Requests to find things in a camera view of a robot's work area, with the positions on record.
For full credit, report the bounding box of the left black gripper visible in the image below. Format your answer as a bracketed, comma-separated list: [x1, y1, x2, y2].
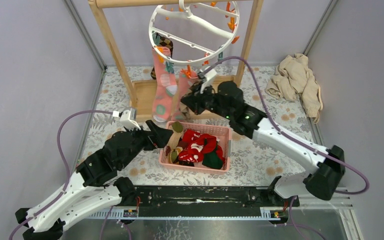
[119, 120, 174, 170]

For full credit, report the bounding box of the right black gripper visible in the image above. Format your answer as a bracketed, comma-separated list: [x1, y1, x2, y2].
[180, 80, 233, 120]

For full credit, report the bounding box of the red white patterned sock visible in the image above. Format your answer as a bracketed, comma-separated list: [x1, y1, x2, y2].
[178, 148, 204, 163]

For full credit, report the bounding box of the black red yellow argyle sock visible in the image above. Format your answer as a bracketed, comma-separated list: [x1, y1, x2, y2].
[173, 159, 195, 167]

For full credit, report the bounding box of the red sock white fluffy cuff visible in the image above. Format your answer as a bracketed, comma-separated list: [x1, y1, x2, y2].
[182, 129, 218, 154]

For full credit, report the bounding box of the dark green sock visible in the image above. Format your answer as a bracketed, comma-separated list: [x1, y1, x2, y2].
[202, 146, 226, 170]

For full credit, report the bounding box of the plain red sock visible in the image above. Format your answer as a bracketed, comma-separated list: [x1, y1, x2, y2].
[215, 145, 226, 165]

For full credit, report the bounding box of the brown beige argyle sock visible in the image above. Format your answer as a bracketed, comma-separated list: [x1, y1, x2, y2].
[150, 32, 175, 80]

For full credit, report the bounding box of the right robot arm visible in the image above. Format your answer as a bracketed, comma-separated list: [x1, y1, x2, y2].
[180, 81, 345, 206]

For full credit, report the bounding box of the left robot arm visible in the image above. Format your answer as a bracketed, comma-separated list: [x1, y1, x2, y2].
[15, 120, 173, 240]

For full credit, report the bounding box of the white round clip hanger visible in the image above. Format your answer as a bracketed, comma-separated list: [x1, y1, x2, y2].
[148, 0, 241, 66]

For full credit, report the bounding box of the pink sock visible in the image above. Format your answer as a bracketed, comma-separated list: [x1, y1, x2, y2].
[152, 46, 178, 123]
[171, 71, 198, 121]

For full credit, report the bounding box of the pink sock rear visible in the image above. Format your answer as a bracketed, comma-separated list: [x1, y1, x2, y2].
[152, 46, 178, 123]

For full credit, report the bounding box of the pink plastic basket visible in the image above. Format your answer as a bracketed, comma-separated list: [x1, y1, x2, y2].
[158, 121, 232, 174]

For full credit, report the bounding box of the floral table mat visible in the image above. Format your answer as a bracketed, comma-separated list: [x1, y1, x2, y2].
[79, 66, 314, 186]

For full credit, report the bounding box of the beige crumpled cloth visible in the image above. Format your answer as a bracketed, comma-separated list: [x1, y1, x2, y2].
[265, 53, 324, 124]

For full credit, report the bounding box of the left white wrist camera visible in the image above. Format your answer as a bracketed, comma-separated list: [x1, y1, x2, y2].
[112, 106, 141, 131]

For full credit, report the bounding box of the wooden hanger rack frame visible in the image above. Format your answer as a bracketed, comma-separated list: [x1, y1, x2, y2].
[88, 0, 264, 122]

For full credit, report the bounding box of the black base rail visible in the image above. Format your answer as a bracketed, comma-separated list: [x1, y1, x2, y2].
[104, 185, 301, 218]

